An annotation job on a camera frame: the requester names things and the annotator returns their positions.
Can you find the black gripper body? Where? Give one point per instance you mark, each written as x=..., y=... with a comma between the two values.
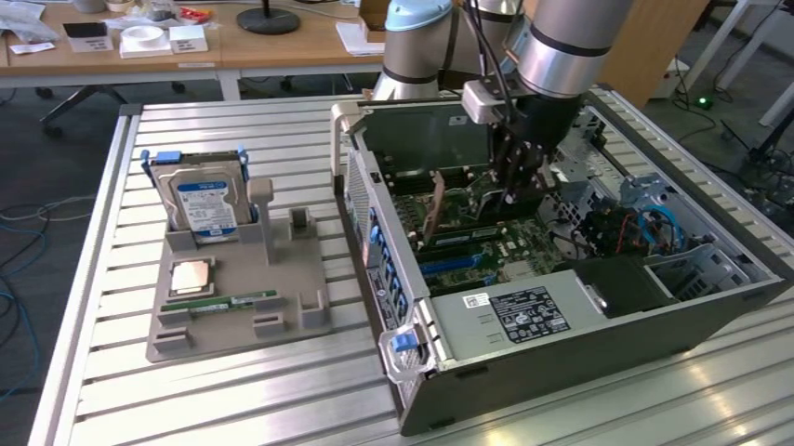
x=546, y=123

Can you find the expansion card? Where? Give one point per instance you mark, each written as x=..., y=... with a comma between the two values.
x=437, y=204

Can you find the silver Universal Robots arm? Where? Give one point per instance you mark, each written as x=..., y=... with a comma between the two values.
x=558, y=56

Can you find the silver metal drive cage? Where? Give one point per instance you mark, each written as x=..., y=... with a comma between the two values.
x=584, y=186

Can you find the installed RAM stick white label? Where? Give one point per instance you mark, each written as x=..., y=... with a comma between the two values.
x=465, y=236

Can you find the blue expansion slot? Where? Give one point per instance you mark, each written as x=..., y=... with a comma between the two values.
x=453, y=265

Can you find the wooden cabinet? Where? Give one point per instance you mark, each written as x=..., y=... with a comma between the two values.
x=658, y=56

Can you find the green motherboard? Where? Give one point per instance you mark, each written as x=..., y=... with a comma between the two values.
x=462, y=279

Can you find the device with green light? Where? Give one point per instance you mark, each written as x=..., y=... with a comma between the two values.
x=703, y=101

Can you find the blue card retention bar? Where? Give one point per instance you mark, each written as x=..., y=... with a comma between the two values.
x=377, y=232

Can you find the black plastic shroud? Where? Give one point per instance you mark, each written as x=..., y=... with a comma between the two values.
x=621, y=288

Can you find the grey power supply with label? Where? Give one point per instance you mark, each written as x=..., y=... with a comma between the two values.
x=528, y=316

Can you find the white paper stack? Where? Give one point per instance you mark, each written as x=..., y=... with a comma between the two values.
x=360, y=42

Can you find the silver disk bay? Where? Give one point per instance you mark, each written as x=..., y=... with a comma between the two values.
x=701, y=274

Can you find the blue case latch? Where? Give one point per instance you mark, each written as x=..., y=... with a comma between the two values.
x=404, y=344

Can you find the open grey PC case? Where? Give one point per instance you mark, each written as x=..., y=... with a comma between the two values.
x=558, y=371

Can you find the grey parts rack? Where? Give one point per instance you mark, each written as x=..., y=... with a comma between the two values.
x=242, y=260

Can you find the black round lamp base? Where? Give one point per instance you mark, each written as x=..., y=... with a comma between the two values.
x=267, y=21

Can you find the hard disk drive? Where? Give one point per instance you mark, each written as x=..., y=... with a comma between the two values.
x=205, y=204

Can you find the blue disk carrier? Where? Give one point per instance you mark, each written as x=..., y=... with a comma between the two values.
x=169, y=157

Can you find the green RAM stick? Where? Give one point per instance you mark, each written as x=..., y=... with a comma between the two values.
x=211, y=303

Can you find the copper-topped CPU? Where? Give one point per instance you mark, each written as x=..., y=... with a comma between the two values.
x=189, y=276

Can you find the plain white box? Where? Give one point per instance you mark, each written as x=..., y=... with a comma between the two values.
x=186, y=39

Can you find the small red item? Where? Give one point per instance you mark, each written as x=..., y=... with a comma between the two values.
x=194, y=16

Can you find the wooden desk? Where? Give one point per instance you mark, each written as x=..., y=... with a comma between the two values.
x=125, y=65

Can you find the black office chair base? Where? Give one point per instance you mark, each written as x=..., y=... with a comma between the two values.
x=81, y=97

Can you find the white box black lid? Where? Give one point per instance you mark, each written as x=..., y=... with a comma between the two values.
x=87, y=42

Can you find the white card red print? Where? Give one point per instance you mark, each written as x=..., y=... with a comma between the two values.
x=31, y=48

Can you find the clear plastic bag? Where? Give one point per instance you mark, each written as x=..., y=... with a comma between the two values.
x=25, y=23

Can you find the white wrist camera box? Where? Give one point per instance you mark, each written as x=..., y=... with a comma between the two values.
x=481, y=102

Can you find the white table frame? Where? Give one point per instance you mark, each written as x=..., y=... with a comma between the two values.
x=712, y=48

